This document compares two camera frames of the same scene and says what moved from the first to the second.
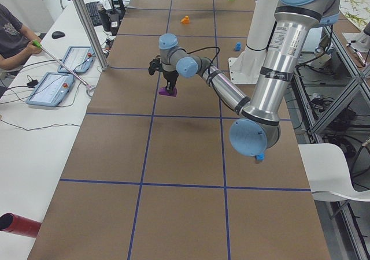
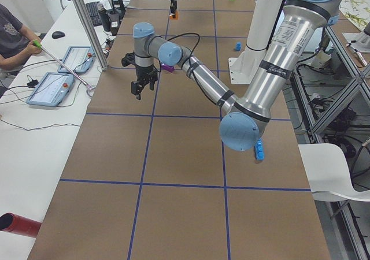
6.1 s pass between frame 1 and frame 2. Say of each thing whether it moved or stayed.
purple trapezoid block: moved
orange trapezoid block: moved
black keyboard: stayed
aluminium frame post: stayed
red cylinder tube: stayed
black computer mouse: stayed
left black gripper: moved
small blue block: stayed
